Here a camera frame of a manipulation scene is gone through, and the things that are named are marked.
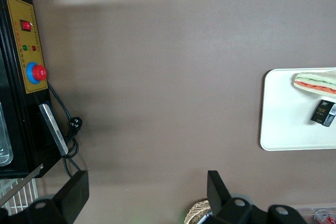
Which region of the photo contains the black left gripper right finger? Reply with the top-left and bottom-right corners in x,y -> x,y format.
207,170 -> 266,224

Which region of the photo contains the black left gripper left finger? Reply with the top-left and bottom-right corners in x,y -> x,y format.
25,170 -> 90,224

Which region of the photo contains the cream plastic tray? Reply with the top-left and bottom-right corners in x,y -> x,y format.
259,68 -> 336,152

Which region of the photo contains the black gum box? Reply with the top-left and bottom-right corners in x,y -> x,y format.
310,99 -> 336,127

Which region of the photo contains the wicker basket with foil containers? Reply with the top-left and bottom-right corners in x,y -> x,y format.
184,199 -> 214,224

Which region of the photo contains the clear plastic container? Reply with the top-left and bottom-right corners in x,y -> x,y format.
0,102 -> 14,167

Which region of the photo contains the clear acrylic bottle rack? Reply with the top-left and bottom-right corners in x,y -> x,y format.
295,204 -> 336,224

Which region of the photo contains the black machine with yellow panel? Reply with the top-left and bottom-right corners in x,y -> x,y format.
0,0 -> 69,179

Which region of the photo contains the red cola bottle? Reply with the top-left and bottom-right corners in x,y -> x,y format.
313,208 -> 334,222

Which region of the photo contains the red emergency stop button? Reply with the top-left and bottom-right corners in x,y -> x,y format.
26,61 -> 48,84

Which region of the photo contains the wrapped triangle sandwich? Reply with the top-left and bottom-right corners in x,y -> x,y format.
292,68 -> 336,99

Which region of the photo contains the white wire rack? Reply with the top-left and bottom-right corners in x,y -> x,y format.
0,178 -> 40,216

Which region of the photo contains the silver metal handle bar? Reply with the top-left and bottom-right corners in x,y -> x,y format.
38,103 -> 69,156

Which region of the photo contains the black power cable with plug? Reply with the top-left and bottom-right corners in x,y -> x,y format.
47,82 -> 83,179

